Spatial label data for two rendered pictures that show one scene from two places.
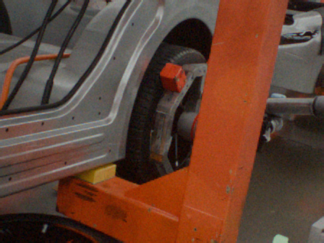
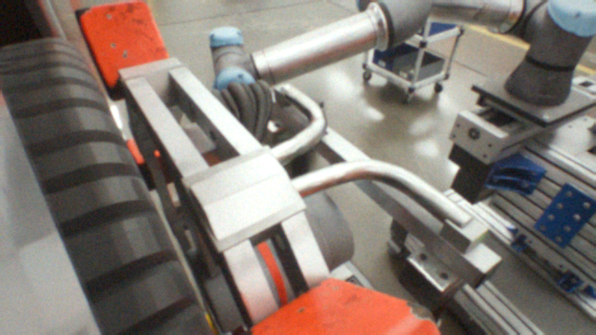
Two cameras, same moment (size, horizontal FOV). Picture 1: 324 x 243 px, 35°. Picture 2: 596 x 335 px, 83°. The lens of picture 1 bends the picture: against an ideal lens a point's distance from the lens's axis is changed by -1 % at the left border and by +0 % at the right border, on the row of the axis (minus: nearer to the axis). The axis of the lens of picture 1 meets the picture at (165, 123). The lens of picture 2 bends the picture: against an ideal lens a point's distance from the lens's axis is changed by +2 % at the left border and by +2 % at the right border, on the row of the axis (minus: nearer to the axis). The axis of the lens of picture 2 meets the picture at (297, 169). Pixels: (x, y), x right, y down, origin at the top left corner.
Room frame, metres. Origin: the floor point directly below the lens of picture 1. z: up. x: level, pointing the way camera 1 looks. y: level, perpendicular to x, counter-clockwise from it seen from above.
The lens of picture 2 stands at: (2.02, 0.06, 1.27)
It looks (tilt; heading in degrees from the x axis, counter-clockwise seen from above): 42 degrees down; 298
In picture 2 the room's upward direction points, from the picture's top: straight up
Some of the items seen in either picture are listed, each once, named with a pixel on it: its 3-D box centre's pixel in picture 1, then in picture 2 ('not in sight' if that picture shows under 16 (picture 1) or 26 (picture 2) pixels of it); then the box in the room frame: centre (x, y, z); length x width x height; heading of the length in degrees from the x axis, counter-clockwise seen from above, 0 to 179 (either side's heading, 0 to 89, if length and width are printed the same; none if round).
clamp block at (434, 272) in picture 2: not in sight; (443, 266); (1.97, -0.21, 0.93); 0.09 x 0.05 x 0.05; 62
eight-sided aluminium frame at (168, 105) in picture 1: (190, 124); (228, 279); (2.22, -0.11, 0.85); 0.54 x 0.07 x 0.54; 152
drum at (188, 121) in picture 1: (204, 129); (273, 254); (2.18, -0.17, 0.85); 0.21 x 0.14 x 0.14; 62
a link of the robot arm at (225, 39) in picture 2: (275, 105); (228, 58); (2.51, -0.52, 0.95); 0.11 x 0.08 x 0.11; 132
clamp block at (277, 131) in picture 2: not in sight; (286, 127); (2.27, -0.37, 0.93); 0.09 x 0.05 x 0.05; 62
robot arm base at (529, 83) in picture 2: not in sight; (543, 74); (1.84, -0.98, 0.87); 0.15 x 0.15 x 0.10
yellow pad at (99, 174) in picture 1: (91, 169); not in sight; (1.83, 0.25, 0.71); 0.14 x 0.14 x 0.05; 62
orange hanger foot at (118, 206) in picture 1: (128, 186); not in sight; (1.75, 0.09, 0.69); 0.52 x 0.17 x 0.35; 62
